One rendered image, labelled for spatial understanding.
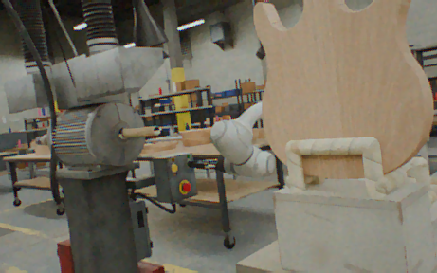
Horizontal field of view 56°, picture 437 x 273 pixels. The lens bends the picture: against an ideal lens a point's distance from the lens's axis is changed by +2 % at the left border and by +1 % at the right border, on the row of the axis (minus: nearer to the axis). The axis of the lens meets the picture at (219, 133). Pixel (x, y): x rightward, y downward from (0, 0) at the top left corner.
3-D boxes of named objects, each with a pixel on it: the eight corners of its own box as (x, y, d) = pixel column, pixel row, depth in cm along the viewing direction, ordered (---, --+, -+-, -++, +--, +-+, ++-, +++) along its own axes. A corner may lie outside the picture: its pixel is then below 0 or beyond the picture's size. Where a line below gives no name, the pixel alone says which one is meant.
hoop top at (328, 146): (283, 156, 86) (281, 141, 86) (291, 154, 88) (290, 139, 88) (376, 155, 72) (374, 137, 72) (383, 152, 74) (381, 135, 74)
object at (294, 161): (287, 192, 87) (282, 149, 86) (296, 189, 89) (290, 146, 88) (300, 192, 84) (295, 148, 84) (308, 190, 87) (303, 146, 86)
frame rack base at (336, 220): (280, 270, 89) (270, 192, 88) (314, 246, 100) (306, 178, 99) (412, 300, 71) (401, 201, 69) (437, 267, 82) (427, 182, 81)
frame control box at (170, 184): (130, 216, 185) (122, 160, 184) (166, 204, 201) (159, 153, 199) (165, 221, 168) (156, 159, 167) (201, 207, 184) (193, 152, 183)
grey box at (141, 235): (117, 259, 191) (100, 143, 187) (136, 250, 198) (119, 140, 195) (136, 263, 180) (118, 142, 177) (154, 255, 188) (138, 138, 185)
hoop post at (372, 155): (364, 197, 75) (358, 147, 74) (371, 193, 77) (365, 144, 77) (381, 198, 73) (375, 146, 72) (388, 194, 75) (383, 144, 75)
